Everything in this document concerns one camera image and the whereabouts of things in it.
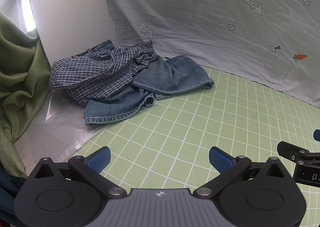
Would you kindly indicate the blue plaid shirt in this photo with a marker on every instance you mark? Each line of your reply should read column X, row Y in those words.
column 101, row 71

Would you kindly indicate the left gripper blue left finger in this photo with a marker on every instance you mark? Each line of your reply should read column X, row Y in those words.
column 88, row 169

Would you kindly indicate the clear plastic zipper bag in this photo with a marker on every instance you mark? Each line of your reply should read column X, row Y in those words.
column 58, row 131

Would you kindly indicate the grey carrot print sheet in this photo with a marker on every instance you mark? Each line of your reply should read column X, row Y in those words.
column 272, row 42

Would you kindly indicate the green fabric drape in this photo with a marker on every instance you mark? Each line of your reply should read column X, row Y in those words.
column 24, row 88

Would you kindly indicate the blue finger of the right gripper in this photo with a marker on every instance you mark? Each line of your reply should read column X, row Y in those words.
column 316, row 135

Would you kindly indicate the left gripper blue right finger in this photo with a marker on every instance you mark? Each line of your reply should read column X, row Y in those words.
column 231, row 169

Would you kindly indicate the green grid cutting mat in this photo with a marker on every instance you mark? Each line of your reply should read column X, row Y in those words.
column 167, row 145

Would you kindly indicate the blue denim jeans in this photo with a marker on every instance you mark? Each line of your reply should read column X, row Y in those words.
column 161, row 80

